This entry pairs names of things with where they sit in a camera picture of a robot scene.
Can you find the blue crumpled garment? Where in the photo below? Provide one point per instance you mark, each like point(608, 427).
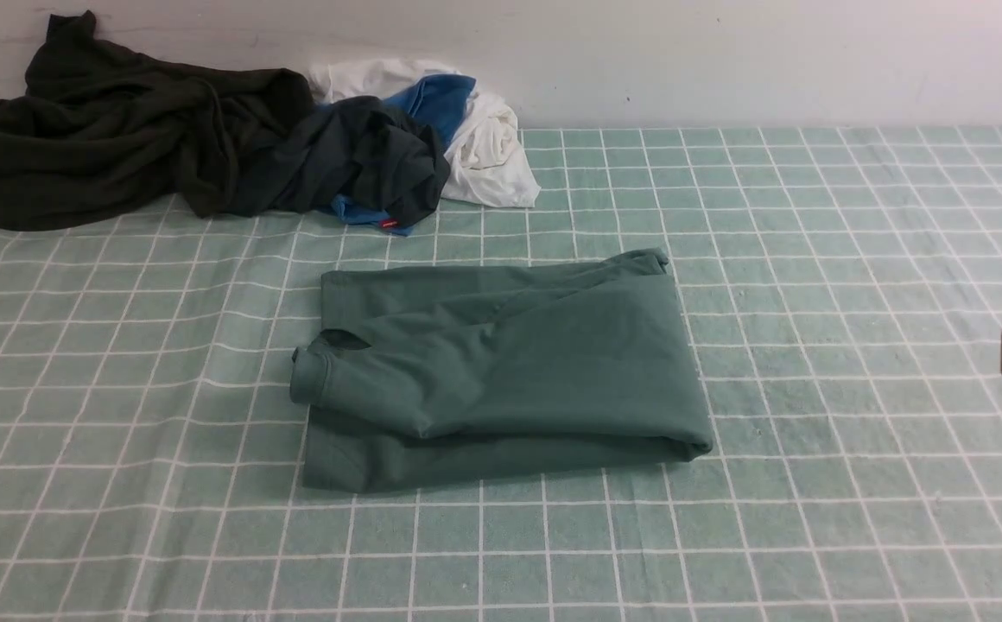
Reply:
point(436, 104)

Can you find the green long-sleeve top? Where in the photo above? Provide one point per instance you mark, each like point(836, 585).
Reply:
point(432, 376)

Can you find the white crumpled garment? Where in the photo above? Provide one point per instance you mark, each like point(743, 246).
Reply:
point(489, 166)

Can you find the dark olive crumpled garment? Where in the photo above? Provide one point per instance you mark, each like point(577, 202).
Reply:
point(104, 130)

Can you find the green checkered tablecloth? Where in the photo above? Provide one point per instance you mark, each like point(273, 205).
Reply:
point(843, 290)

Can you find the dark teal crumpled garment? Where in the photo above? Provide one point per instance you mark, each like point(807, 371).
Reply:
point(360, 159)

